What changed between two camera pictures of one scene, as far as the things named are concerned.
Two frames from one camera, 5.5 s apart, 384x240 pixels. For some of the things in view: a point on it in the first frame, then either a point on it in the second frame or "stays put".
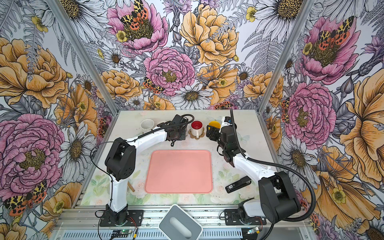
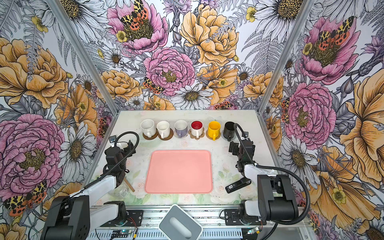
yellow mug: (214, 123) stays put
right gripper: (216, 131) -> (235, 146)
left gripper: (182, 137) -> (127, 149)
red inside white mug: (196, 128) stays put
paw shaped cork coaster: (193, 136) stays put
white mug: (147, 124) stays put
